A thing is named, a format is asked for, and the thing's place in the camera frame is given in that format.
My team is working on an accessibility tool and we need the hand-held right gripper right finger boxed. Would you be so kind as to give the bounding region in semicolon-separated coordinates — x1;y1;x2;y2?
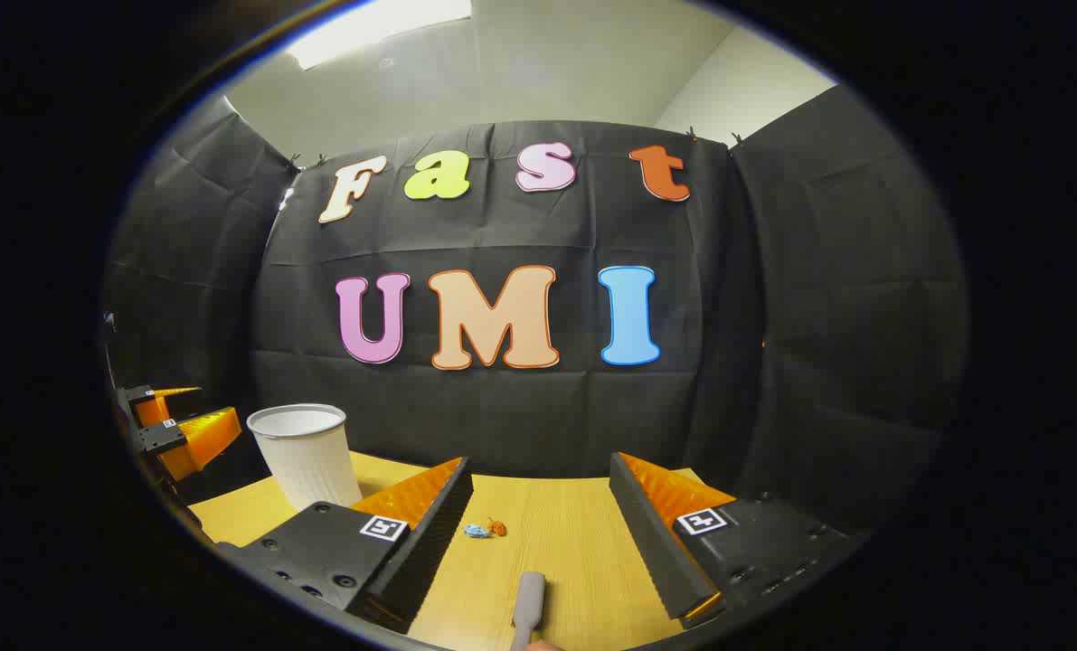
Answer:
609;452;866;631

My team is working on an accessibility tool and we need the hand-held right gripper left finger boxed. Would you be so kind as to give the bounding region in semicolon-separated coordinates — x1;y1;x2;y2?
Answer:
217;457;474;634

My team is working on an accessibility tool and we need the white ribbed garbage bin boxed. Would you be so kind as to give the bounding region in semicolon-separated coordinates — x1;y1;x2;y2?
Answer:
246;403;364;513

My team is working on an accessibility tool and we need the small grey broom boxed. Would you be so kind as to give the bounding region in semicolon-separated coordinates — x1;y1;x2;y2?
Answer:
509;571;548;651

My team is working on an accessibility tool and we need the yellow wooden desktop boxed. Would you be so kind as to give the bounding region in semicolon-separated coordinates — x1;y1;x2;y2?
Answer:
187;450;738;651

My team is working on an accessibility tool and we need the ceiling light panel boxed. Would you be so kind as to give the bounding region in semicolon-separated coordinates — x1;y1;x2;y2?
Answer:
285;0;473;71

